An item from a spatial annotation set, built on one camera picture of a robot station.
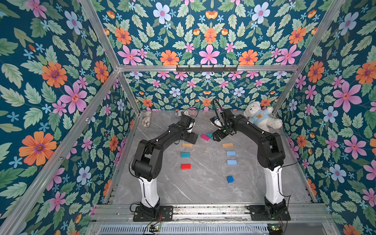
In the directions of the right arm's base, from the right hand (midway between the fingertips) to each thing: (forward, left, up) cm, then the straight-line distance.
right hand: (219, 133), depth 99 cm
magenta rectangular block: (+1, +10, -6) cm, 11 cm away
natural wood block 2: (-7, -6, -4) cm, 10 cm away
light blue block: (-18, -8, -6) cm, 21 cm away
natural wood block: (-7, +22, -4) cm, 23 cm away
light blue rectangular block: (-11, -7, -7) cm, 15 cm away
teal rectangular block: (-14, +23, -7) cm, 28 cm away
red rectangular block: (-22, +22, -7) cm, 32 cm away
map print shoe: (+14, +56, -1) cm, 57 cm away
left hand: (-3, +19, +1) cm, 19 cm away
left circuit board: (-54, +35, -8) cm, 65 cm away
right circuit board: (-52, -25, -9) cm, 59 cm away
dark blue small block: (-29, -5, -6) cm, 30 cm away
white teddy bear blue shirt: (+12, -31, +2) cm, 33 cm away
